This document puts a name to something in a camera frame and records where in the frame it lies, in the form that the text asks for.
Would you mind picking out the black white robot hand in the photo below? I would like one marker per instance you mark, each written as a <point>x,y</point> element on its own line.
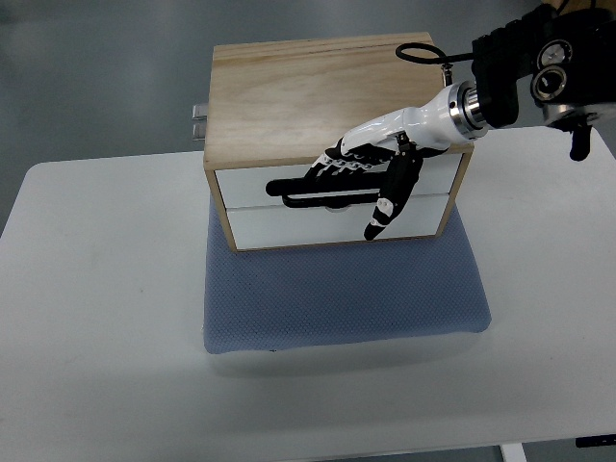
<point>402,140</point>

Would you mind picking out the black drawer handle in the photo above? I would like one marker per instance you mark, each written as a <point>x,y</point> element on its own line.
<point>335,192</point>

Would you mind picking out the white drawer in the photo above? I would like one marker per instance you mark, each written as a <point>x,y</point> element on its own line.
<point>246,187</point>
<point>280,226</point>

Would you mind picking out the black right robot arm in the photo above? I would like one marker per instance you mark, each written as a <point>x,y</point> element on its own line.
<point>564,47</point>

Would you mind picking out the wooden drawer cabinet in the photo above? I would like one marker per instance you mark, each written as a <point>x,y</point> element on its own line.
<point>283,103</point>

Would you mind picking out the grey metal clamp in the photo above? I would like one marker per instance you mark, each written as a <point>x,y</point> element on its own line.
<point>199,121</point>

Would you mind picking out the blue grey foam mat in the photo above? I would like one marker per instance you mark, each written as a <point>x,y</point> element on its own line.
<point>269,300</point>

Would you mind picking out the white table leg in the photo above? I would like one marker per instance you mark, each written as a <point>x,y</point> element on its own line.
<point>513,452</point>

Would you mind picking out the black table control panel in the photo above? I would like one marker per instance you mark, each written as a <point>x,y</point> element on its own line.
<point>596,441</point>

